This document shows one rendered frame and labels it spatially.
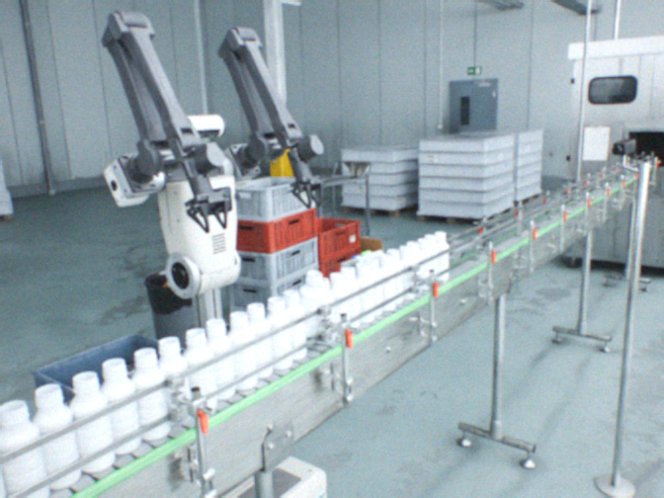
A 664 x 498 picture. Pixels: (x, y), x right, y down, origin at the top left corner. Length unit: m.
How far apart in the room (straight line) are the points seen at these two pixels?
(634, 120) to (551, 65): 6.07
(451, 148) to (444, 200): 0.71
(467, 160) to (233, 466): 6.98
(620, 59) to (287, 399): 4.96
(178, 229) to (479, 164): 6.32
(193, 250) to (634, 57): 4.65
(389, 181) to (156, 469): 7.75
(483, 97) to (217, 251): 10.45
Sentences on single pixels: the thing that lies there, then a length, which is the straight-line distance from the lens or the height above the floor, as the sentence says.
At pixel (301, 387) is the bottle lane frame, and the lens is 1.39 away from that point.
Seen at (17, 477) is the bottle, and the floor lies 1.06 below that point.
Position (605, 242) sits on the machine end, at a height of 0.30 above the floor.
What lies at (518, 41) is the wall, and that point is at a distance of 12.00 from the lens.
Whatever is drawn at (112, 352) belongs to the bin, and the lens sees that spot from 1.82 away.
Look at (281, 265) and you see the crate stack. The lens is 3.98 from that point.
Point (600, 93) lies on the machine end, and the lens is 5.88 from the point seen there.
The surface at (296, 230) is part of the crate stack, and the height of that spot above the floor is 0.76.
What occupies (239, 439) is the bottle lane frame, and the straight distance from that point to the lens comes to 1.28.
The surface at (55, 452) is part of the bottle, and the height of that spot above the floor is 1.07.
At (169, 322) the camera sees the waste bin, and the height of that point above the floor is 0.42.
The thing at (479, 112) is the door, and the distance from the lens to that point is 12.15.
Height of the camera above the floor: 1.58
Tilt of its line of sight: 13 degrees down
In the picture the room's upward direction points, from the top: 2 degrees counter-clockwise
